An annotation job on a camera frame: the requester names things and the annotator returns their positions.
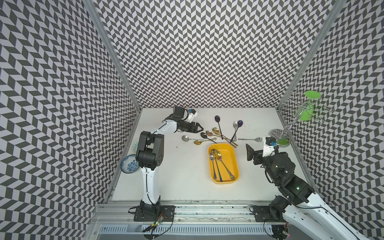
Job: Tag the green plastic goblet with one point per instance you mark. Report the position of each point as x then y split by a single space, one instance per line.
304 112

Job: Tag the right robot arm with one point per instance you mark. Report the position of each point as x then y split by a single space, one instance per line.
299 204

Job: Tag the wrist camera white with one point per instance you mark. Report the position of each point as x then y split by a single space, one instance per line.
269 146
191 115

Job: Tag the rose gold spoon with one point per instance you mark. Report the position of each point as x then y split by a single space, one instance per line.
211 134

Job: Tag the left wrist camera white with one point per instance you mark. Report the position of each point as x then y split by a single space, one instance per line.
191 115

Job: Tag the ornate gold small spoon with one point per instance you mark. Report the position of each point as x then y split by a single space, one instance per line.
199 142

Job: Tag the patterned ceramic plate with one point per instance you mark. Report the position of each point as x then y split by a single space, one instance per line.
134 147

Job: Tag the silver spoon upright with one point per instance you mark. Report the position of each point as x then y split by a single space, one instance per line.
235 125

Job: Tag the silver spoon ornate handle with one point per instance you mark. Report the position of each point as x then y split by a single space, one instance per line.
212 157

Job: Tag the blue patterned bowl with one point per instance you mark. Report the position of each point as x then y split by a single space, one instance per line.
129 164

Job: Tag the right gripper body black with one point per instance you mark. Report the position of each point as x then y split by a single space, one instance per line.
258 158

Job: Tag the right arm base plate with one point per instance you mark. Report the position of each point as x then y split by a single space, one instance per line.
266 213

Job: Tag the aluminium rail frame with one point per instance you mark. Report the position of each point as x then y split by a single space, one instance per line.
193 220

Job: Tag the chrome cup holder rack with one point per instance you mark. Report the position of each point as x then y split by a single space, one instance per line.
316 116

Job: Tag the black spoon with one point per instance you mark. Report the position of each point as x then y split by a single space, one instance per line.
205 136

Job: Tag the yellow storage box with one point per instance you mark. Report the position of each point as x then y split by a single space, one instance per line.
224 170

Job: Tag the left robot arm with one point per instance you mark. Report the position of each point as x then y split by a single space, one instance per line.
150 152

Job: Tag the purple spoon long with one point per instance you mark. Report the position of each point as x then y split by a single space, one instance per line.
217 119

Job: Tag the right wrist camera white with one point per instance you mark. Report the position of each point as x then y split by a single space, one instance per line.
269 146

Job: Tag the gold bowl ornate spoon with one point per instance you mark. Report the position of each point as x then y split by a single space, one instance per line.
232 177

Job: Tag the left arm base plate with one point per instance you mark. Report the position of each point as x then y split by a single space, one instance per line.
149 213

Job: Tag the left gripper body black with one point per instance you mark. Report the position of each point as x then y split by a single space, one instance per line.
189 127

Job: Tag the purple spoon right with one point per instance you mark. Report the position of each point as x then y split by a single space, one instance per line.
240 123

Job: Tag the silver spoon left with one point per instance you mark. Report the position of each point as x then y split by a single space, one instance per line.
186 139

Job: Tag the silver spoon far right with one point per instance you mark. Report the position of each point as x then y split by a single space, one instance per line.
257 139

